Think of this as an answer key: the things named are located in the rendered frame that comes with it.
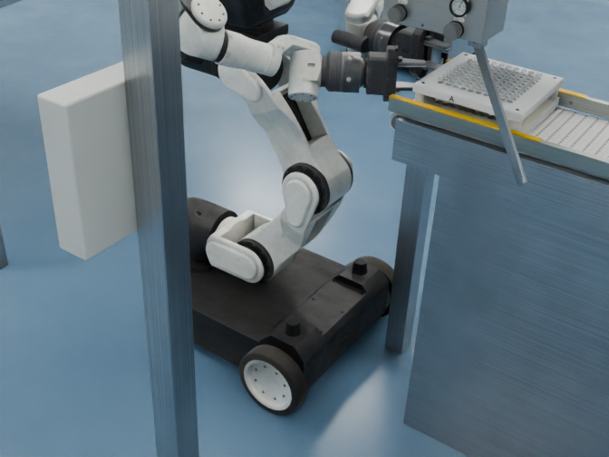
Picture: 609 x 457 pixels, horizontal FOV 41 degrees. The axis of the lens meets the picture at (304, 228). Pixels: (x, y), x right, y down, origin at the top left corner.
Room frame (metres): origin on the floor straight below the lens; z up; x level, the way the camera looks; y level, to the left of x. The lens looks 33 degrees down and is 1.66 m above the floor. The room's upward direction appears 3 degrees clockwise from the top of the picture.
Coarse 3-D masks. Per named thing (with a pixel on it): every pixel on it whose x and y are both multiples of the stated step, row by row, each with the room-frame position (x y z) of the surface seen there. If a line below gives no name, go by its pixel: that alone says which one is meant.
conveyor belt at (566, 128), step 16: (560, 112) 1.68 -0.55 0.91; (576, 112) 1.68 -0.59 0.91; (544, 128) 1.59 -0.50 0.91; (560, 128) 1.60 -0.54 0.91; (576, 128) 1.60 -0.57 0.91; (592, 128) 1.61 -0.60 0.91; (608, 128) 1.61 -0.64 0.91; (496, 144) 1.52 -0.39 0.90; (560, 144) 1.52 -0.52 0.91; (576, 144) 1.52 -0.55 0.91; (592, 144) 1.53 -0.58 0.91; (608, 144) 1.53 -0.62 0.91
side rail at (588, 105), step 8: (560, 96) 1.71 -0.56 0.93; (568, 96) 1.70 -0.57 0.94; (560, 104) 1.71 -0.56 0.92; (568, 104) 1.70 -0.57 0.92; (576, 104) 1.69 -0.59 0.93; (584, 104) 1.68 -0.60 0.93; (592, 104) 1.67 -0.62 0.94; (600, 104) 1.66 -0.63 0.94; (608, 104) 1.65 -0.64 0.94; (592, 112) 1.67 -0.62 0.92; (600, 112) 1.66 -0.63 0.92; (608, 112) 1.65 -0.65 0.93
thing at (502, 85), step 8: (472, 64) 1.73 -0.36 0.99; (464, 72) 1.69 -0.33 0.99; (472, 72) 1.69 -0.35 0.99; (480, 72) 1.70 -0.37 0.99; (496, 72) 1.70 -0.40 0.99; (504, 72) 1.70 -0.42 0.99; (512, 72) 1.70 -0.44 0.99; (520, 72) 1.70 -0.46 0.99; (456, 80) 1.66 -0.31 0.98; (464, 80) 1.65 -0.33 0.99; (472, 80) 1.64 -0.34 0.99; (480, 80) 1.65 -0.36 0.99; (496, 80) 1.67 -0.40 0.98; (504, 80) 1.66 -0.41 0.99; (512, 80) 1.66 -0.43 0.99; (520, 80) 1.65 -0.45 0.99; (528, 80) 1.68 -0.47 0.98; (504, 88) 1.61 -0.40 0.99; (512, 88) 1.61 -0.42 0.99; (456, 104) 1.64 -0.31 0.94
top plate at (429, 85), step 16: (448, 64) 1.75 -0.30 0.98; (512, 64) 1.77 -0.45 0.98; (432, 80) 1.66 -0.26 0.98; (544, 80) 1.68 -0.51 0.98; (560, 80) 1.69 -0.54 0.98; (432, 96) 1.61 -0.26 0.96; (448, 96) 1.59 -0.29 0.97; (464, 96) 1.58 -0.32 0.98; (480, 96) 1.58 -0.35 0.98; (528, 96) 1.59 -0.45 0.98; (544, 96) 1.60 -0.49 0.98; (512, 112) 1.51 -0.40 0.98; (528, 112) 1.53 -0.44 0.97
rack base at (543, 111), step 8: (432, 104) 1.63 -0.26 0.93; (440, 104) 1.63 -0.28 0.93; (544, 104) 1.66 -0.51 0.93; (552, 104) 1.67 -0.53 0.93; (464, 112) 1.60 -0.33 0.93; (536, 112) 1.61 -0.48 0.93; (544, 112) 1.63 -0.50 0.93; (488, 120) 1.57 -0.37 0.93; (528, 120) 1.58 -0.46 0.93; (536, 120) 1.59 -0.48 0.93; (528, 128) 1.55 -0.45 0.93
